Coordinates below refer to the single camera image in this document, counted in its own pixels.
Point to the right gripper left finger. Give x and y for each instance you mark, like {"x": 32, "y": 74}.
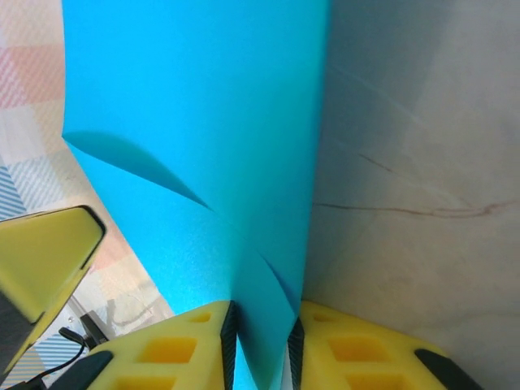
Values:
{"x": 170, "y": 353}

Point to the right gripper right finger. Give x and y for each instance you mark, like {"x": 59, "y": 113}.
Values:
{"x": 357, "y": 357}

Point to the blue square paper sheet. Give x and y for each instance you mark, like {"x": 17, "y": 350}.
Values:
{"x": 203, "y": 122}

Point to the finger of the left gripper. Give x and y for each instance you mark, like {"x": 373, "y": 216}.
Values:
{"x": 40, "y": 252}

